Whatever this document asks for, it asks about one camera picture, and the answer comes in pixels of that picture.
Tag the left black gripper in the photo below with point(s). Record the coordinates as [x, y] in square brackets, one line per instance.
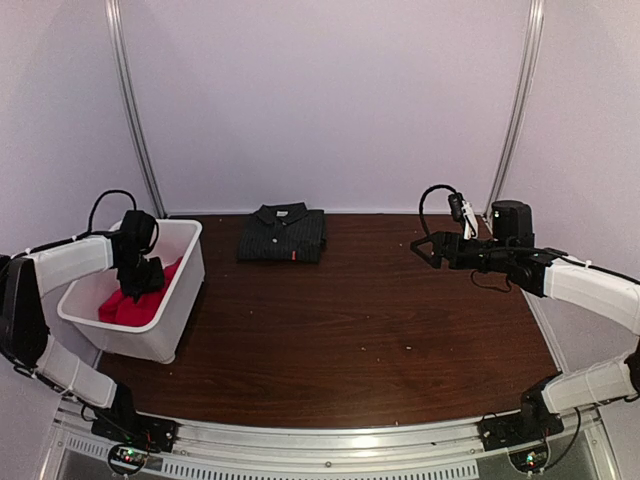
[156, 280]

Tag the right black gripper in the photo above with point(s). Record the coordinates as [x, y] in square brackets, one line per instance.
[443, 240]

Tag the red garment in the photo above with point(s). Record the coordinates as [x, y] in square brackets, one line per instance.
[124, 311]

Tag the dark pinstriped shirt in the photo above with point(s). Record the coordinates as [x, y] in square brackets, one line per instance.
[287, 232]

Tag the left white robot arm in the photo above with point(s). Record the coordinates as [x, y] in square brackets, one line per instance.
[26, 278]

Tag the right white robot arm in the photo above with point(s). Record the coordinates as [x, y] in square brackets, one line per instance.
[545, 273]

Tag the white plastic laundry bin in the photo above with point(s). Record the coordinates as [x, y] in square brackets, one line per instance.
[157, 340]

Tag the left round circuit board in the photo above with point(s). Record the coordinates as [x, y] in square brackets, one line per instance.
[125, 460]

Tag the round circuit board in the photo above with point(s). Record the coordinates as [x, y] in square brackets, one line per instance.
[125, 460]
[529, 460]

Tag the right round circuit board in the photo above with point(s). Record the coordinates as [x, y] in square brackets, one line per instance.
[529, 460]

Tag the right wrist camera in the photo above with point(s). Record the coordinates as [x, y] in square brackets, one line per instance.
[462, 213]

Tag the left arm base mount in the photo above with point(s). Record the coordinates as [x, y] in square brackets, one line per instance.
[122, 423]

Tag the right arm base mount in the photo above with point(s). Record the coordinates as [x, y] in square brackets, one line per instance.
[532, 422]

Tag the front aluminium rail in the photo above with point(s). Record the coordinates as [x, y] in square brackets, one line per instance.
[442, 450]

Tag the right aluminium frame post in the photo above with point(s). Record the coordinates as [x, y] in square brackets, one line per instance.
[529, 59]

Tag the aluminium frame post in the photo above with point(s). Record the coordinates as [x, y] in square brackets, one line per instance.
[529, 59]
[132, 115]

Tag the left aluminium frame post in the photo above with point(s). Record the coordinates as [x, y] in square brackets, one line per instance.
[132, 115]

